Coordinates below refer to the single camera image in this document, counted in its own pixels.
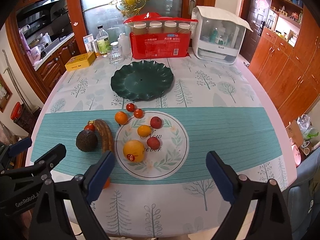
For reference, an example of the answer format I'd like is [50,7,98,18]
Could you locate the orange mandarin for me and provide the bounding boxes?
[103,178,111,189]

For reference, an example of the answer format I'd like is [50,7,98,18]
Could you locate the dark avocado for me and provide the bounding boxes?
[75,129,98,152]

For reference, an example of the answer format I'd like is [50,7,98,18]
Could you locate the red tomato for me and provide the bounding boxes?
[84,121,95,132]

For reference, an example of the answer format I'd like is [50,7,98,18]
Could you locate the overripe brown banana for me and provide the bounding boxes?
[93,119,114,153]

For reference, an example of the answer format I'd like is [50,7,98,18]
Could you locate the large yellow orange with sticker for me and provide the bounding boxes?
[123,140,145,163]

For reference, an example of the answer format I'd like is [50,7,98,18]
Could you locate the small orange tangerine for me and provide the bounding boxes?
[114,111,129,125]

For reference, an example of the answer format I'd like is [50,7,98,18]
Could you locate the small yellow kumquat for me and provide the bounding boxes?
[137,125,152,138]

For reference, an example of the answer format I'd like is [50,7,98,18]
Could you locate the red lychee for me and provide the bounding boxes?
[150,116,162,129]
[146,137,161,150]

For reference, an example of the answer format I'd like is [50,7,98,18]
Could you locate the tree pattern tablecloth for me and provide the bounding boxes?
[33,56,297,237]

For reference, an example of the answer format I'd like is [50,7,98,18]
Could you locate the wooden kitchen cabinet left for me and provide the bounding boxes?
[5,0,80,102]

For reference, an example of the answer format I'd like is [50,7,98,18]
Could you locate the teal striped table runner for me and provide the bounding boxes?
[31,107,288,188]

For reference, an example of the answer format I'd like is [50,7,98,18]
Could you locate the cherry tomato left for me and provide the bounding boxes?
[126,103,135,113]

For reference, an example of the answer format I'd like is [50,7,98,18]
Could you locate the cherry tomato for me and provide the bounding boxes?
[133,108,144,119]
[126,103,135,113]

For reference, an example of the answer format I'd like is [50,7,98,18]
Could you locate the cherry tomato right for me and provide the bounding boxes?
[133,108,144,119]

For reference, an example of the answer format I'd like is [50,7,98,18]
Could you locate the round white floral placemat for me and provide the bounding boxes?
[114,109,189,181]

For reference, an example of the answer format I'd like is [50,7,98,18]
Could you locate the yellow tin box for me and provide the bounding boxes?
[65,52,96,72]

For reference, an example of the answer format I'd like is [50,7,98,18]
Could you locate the small silver can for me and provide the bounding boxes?
[91,40,101,57]

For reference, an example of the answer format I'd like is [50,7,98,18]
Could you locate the white blue carton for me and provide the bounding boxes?
[83,34,94,53]

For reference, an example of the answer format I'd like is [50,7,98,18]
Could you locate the dark green scalloped plate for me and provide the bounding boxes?
[111,60,174,101]

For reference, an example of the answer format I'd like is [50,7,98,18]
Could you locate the clear drinking glass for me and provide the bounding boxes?
[108,43,124,64]

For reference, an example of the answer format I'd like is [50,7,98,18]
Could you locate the clear bottle green label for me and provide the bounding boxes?
[96,25,110,57]

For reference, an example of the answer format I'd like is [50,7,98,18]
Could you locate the white plastic squeeze bottle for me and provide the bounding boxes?
[118,33,131,56]

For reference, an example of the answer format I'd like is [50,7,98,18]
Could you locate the wooden cabinet right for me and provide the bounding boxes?
[249,8,319,126]

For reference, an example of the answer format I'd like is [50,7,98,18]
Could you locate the red paper cup package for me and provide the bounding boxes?
[124,12,198,60]

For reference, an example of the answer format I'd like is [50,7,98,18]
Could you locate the glass sliding door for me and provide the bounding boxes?
[80,0,183,42]

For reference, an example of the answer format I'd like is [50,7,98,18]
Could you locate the white dish sterilizer box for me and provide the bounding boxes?
[191,6,253,64]

